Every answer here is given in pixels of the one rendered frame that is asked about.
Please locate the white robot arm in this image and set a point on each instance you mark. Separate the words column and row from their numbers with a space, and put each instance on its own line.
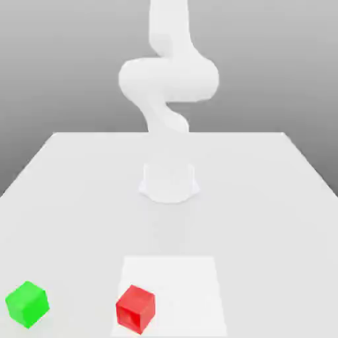
column 169, row 79

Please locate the small red cube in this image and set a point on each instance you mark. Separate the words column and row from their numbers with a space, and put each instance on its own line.
column 135, row 309

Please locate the small green cube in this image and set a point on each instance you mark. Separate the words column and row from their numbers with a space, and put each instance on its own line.
column 27, row 304

